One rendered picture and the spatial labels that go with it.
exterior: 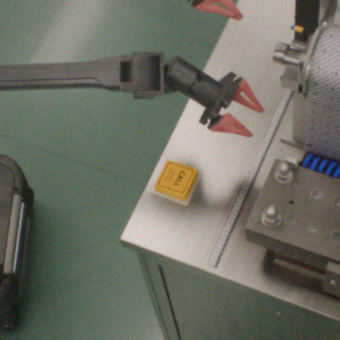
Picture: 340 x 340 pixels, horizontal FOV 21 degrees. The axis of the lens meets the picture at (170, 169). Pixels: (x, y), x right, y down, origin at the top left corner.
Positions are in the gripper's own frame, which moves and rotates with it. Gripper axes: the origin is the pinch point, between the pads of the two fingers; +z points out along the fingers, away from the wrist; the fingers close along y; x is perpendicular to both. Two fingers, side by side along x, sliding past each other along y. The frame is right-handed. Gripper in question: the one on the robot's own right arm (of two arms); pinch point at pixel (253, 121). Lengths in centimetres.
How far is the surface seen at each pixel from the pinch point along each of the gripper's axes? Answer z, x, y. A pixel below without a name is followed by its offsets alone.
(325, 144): 12.1, 8.4, 0.7
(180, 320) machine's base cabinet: 20, -54, 26
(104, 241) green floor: 8, -119, -2
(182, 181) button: -3.1, -17.9, 10.7
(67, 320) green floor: 9, -118, 25
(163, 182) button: -6.2, -19.7, 12.4
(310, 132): 8.2, 9.2, 0.7
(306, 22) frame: 4.3, -8.1, -32.6
